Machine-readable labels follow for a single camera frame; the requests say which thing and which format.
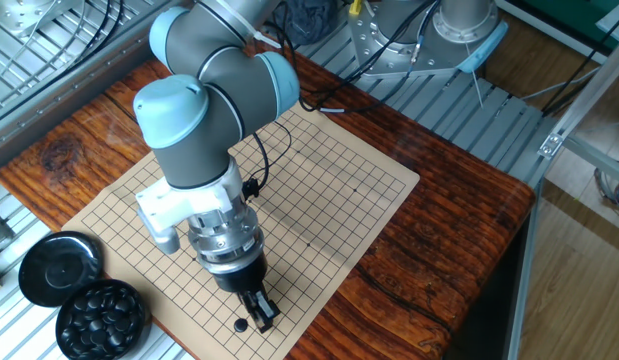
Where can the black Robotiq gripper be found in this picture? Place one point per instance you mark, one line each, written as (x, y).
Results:
(241, 277)

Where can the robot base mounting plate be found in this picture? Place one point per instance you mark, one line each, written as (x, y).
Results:
(414, 57)

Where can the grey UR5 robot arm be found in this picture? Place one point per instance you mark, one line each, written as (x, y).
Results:
(199, 115)

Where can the beige Go board mat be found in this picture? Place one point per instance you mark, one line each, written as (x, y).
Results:
(339, 200)

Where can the black Go stone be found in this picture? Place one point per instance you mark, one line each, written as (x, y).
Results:
(240, 325)

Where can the black bowl of stones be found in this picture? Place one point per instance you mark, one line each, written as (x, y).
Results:
(101, 320)

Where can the black bowl lid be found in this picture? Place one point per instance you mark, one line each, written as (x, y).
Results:
(59, 267)

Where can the dark blue towel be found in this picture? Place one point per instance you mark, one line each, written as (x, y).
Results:
(309, 20)

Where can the small yellow clip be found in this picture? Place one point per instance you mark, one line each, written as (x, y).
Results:
(355, 7)

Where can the perforated aluminium plate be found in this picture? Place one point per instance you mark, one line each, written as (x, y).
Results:
(24, 12)

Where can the aluminium frame beam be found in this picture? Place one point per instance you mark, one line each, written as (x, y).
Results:
(584, 100)
(599, 160)
(521, 275)

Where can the aluminium frame rail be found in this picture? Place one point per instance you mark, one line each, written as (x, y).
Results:
(54, 105)

